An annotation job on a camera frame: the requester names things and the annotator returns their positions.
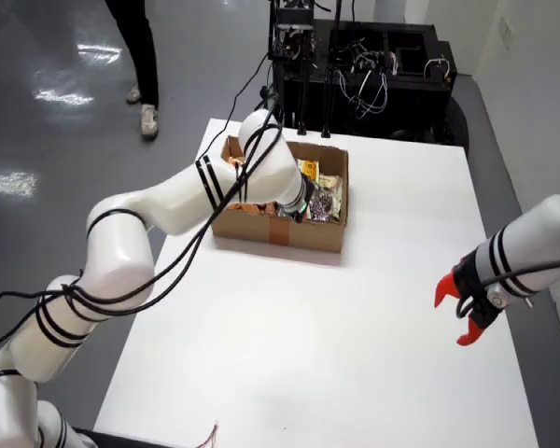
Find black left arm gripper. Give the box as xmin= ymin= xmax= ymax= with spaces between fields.
xmin=288 ymin=179 xmax=319 ymax=223

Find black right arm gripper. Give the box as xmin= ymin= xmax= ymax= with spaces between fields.
xmin=433 ymin=255 xmax=501 ymax=347

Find dark purple snack packet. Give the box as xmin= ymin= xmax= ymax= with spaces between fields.
xmin=307 ymin=189 xmax=341 ymax=221

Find beige snack packet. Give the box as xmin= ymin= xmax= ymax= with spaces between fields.
xmin=316 ymin=173 xmax=344 ymax=193

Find yellow snack packet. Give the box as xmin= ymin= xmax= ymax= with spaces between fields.
xmin=297 ymin=158 xmax=321 ymax=182

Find brown cardboard box bin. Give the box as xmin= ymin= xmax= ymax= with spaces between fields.
xmin=210 ymin=134 xmax=351 ymax=256

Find orange snack packet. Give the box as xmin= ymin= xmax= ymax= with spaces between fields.
xmin=226 ymin=202 xmax=281 ymax=218

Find black equipment cart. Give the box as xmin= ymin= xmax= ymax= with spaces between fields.
xmin=260 ymin=0 xmax=470 ymax=155

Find black electronics module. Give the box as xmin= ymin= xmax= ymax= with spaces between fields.
xmin=268 ymin=0 xmax=316 ymax=62

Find person leg black trousers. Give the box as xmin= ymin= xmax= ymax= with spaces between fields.
xmin=104 ymin=0 xmax=161 ymax=107

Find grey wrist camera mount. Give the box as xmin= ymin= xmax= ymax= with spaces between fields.
xmin=487 ymin=278 xmax=536 ymax=310

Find black cable along right arm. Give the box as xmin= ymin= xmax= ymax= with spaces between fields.
xmin=455 ymin=256 xmax=560 ymax=319

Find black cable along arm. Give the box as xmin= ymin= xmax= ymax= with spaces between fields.
xmin=455 ymin=256 xmax=560 ymax=319
xmin=0 ymin=46 xmax=286 ymax=356

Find white wire bundle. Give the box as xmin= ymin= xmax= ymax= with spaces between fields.
xmin=338 ymin=41 xmax=389 ymax=120

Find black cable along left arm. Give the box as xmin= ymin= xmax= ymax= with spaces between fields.
xmin=0 ymin=46 xmax=286 ymax=356

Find thin red wires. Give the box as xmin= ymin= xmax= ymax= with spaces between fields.
xmin=198 ymin=421 xmax=220 ymax=448

